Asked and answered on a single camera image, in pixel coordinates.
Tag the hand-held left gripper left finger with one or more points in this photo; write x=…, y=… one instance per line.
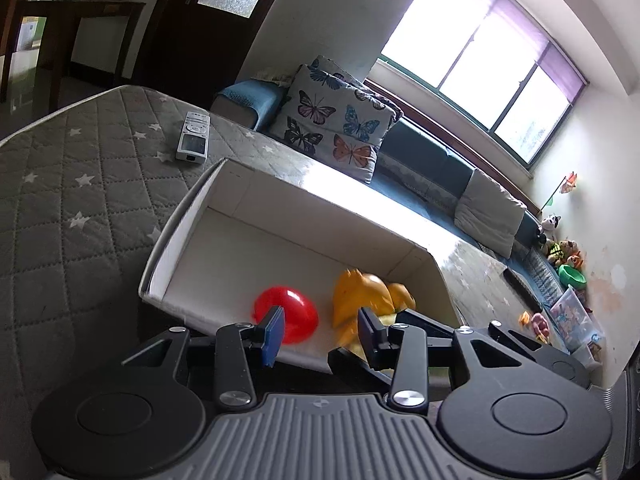
x=275, y=335

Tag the paper wall decoration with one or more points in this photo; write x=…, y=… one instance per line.
x=567, y=184

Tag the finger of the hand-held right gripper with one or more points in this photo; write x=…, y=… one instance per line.
x=425, y=319
x=350, y=362

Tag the clear plastic storage bin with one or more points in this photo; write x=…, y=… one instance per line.
x=577, y=317

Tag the grey cushion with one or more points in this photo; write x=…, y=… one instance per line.
x=487, y=215

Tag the cow plush toy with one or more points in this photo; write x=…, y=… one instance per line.
x=549, y=227

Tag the orange rubber duck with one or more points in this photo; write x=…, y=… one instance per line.
x=360, y=295

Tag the blue sofa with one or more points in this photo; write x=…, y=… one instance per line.
x=430, y=165

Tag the grey cardboard box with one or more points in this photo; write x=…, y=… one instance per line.
x=280, y=240

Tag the red round toy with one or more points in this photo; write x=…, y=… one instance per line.
x=295, y=310

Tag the window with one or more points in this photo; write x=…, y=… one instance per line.
x=475, y=50

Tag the small pink toy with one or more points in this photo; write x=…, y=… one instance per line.
x=540, y=324

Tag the butterfly print pillow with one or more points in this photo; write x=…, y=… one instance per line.
x=330, y=125
x=345, y=76

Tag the white remote control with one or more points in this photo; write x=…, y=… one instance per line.
x=192, y=137

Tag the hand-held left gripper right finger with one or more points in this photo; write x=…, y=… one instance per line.
x=366, y=335

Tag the green plastic bowl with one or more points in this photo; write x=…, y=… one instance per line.
x=574, y=276

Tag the grey star-quilted desktop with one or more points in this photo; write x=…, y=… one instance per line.
x=75, y=210

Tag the pile of plush toys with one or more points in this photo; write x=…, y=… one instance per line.
x=565, y=254

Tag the small yellow toy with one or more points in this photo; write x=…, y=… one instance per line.
x=524, y=319

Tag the dark wooden door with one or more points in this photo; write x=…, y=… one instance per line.
x=200, y=25

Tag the dark wooden side table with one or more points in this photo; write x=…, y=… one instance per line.
x=75, y=15

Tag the black remote control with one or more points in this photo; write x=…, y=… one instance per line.
x=522, y=290

